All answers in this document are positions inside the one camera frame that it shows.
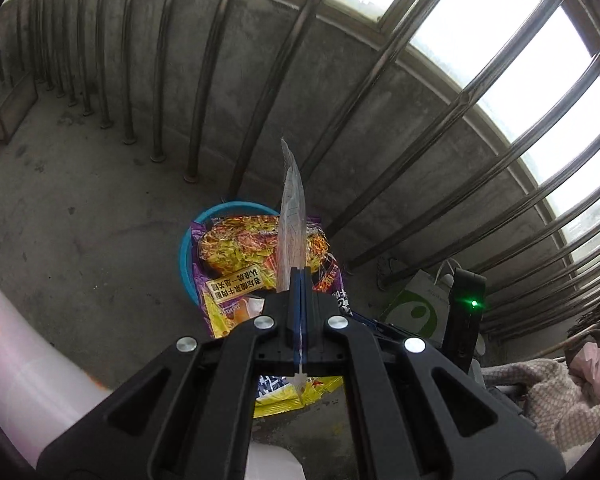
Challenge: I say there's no clear plastic wrapper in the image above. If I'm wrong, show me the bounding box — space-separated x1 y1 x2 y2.
275 137 312 407

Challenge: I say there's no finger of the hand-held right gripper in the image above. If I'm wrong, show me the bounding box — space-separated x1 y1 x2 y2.
352 310 445 355

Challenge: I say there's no pink printed table cover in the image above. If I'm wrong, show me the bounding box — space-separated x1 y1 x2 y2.
0 259 307 480

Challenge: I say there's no white and green paper bag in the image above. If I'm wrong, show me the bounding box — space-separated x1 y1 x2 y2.
379 259 462 342

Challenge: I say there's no grey concrete block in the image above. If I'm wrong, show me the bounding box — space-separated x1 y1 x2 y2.
0 84 40 147

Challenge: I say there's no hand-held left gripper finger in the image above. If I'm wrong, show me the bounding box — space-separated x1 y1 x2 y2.
302 267 567 480
37 267 301 480

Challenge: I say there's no pink and white knit cloth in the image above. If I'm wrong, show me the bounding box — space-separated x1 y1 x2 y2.
480 357 600 455

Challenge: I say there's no blue plastic mesh basket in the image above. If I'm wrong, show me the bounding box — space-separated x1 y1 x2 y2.
179 201 281 311

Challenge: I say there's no metal balcony railing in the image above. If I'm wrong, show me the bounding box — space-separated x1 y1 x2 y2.
0 0 600 343

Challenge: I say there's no purple and yellow snack bag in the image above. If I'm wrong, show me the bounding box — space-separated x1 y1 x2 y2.
190 214 355 419

